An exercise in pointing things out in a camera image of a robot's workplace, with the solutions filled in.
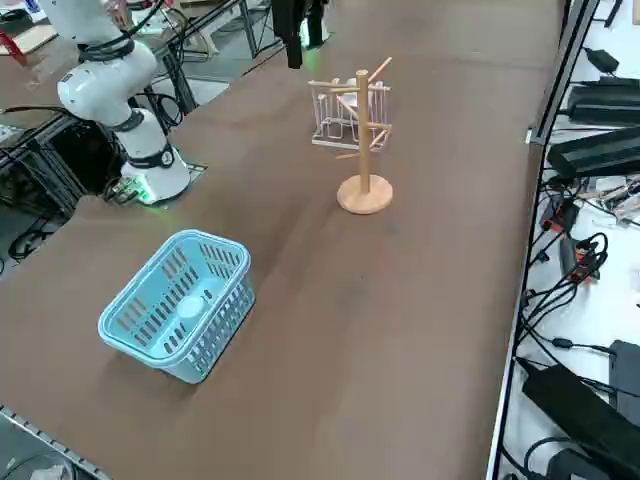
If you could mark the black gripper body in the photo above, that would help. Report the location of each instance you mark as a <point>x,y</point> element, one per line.
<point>287,20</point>

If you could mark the light blue plastic cup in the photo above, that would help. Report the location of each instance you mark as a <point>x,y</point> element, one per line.
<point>191,308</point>

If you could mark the wooden cup tree rack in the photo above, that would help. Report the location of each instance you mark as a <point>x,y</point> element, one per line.
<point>365,197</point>

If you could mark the light blue plastic basket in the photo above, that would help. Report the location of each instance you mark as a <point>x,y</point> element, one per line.
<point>155,300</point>

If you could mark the white mug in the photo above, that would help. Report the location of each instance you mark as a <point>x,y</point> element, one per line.
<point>348,104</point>

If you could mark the red object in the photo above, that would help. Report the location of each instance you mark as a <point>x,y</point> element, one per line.
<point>12,50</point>

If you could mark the small black power adapter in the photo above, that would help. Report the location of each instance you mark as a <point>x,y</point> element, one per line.
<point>605,60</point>

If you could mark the orange black connector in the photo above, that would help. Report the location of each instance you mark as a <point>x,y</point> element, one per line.
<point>560,217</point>

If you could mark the large black power supply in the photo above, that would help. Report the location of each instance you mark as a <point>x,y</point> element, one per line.
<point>605,100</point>
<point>595,152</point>
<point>575,405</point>

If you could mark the black flat box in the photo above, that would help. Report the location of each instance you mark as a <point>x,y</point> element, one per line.
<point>627,370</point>

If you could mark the black equipment frame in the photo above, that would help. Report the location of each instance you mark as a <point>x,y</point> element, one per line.
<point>75,155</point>

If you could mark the aluminium frame post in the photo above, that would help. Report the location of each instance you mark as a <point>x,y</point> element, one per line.
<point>565,65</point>

